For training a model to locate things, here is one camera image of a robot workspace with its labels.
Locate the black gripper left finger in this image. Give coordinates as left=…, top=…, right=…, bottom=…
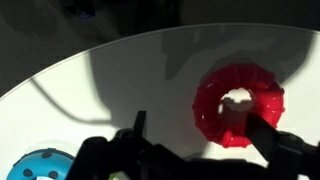
left=133, top=111, right=147, bottom=137

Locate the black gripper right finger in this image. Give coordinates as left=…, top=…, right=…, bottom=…
left=245, top=113, right=281, bottom=166

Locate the red ring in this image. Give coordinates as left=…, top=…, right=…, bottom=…
left=192, top=63, right=286, bottom=149

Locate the blue dotted ring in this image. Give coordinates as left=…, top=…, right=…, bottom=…
left=6, top=148, right=76, bottom=180

